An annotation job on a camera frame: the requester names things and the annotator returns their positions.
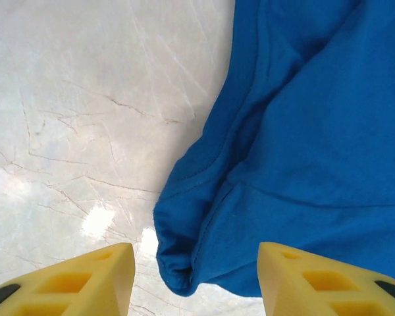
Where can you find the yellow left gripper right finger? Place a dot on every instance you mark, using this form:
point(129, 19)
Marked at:
point(316, 289)

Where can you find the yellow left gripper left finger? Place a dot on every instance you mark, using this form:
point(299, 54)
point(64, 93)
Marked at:
point(69, 289)

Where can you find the blue t-shirt with panda print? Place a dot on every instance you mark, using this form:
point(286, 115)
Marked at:
point(299, 148)

